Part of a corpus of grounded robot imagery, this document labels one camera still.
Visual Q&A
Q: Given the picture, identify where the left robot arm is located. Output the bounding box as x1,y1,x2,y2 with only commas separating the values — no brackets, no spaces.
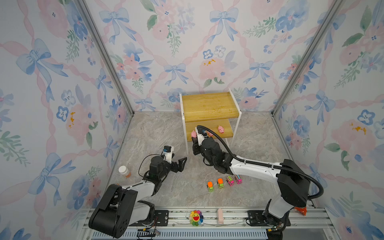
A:
89,149,179,239

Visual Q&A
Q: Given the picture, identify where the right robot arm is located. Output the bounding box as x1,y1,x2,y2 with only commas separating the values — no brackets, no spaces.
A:
192,137,312,227

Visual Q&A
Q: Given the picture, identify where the white wooden two-tier shelf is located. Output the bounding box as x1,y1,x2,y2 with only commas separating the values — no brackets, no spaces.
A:
179,90,242,155

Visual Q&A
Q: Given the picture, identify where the orange green toy car right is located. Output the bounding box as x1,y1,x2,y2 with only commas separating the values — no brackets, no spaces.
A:
217,178,224,189

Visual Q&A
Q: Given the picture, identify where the orange green toy car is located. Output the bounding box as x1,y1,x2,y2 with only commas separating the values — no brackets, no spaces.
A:
217,178,224,189
207,182,214,192

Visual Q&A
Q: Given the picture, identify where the orange green toy car left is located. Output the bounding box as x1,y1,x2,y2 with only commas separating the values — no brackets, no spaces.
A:
207,182,214,192

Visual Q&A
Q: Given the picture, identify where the green pink toy truck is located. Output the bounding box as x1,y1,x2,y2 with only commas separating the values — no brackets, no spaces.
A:
226,176,235,186

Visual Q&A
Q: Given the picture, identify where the blue pink toy truck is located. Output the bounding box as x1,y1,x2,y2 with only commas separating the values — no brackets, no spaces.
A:
235,175,243,184

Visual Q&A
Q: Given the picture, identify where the white cap orange bottle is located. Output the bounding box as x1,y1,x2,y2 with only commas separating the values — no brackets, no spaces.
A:
118,166,131,178

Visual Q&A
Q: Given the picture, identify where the rainbow smiling flower toy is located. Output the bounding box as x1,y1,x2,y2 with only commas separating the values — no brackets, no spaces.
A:
189,210,204,227

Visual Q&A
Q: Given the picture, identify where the red orange toy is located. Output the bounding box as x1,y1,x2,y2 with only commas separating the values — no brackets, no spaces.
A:
295,207,307,216

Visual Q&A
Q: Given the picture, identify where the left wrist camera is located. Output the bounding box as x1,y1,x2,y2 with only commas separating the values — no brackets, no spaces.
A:
162,146,173,156

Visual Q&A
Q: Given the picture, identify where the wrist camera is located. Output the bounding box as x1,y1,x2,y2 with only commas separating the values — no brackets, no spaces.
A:
195,127,209,146
162,146,173,156

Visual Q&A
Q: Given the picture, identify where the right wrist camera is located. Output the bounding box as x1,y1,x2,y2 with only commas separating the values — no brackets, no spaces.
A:
195,127,209,146

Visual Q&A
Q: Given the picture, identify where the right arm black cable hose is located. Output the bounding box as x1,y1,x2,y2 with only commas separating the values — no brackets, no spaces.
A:
196,125,325,200

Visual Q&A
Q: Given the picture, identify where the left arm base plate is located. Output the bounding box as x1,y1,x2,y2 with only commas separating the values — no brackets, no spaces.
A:
140,210,170,227

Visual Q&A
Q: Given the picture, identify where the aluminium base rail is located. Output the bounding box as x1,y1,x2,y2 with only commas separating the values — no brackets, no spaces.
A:
121,201,340,240

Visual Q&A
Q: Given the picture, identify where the pink block on rail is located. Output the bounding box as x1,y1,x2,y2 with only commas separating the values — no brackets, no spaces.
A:
217,209,224,225

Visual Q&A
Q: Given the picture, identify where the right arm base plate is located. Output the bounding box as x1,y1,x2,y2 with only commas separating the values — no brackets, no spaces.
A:
246,210,291,228

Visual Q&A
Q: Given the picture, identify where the aluminium corner post left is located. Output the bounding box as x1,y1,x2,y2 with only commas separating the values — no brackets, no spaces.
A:
74,0,135,117

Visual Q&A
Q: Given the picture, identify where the aluminium corner post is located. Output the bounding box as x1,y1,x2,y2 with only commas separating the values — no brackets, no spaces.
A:
271,0,345,117
74,0,135,117

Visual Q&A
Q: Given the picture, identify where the aluminium corner post right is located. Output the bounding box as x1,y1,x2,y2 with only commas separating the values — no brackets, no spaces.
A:
271,0,345,117

